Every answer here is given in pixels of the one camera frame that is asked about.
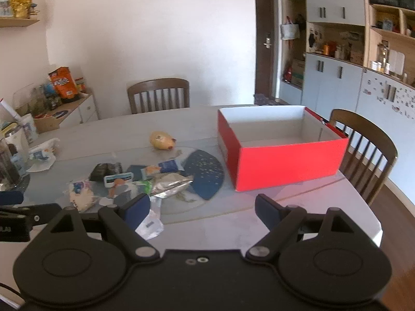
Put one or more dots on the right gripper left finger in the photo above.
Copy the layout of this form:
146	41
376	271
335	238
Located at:
119	228

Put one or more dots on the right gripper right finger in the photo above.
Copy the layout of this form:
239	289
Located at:
283	222

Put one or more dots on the clear plastic wrapper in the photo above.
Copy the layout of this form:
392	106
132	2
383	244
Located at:
151	226

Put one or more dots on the chicken breast snack packet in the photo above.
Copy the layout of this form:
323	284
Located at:
111	182

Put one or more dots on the clear bag dark contents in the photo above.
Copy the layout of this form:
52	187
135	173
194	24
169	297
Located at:
115	168

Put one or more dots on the silver foil snack packet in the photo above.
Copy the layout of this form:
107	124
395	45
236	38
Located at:
169	184

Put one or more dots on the black snack packet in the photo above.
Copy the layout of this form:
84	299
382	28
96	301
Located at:
100	171

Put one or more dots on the blue white snack packet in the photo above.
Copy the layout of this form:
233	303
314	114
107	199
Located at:
170	166

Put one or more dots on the yellow pig toy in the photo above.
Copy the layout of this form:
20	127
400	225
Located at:
162	141

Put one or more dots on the tissue paper pack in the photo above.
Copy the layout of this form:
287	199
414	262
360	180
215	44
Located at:
141	187

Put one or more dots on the white packet with orange print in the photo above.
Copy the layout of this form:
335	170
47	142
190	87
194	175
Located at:
81	195

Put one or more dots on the crumpled white tissue pack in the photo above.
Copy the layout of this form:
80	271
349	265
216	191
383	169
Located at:
43	156

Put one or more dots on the red cardboard box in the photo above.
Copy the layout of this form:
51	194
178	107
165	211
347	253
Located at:
269	146

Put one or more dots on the right wooden chair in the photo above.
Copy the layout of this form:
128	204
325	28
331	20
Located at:
370	154

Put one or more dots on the wooden chair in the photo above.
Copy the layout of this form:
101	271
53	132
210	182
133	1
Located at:
370	154
159	94

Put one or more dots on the white side cabinet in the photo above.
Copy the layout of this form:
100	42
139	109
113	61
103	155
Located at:
68	115

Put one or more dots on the orange snack bag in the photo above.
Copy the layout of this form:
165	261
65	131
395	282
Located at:
64	84

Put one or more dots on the far wooden chair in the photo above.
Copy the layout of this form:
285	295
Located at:
159	94

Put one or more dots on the hanging grey bag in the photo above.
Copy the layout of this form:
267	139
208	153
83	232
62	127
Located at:
289	30

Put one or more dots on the brown door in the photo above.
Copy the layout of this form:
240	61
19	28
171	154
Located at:
265	47

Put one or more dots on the white wall cabinets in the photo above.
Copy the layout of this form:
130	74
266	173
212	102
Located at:
357	58

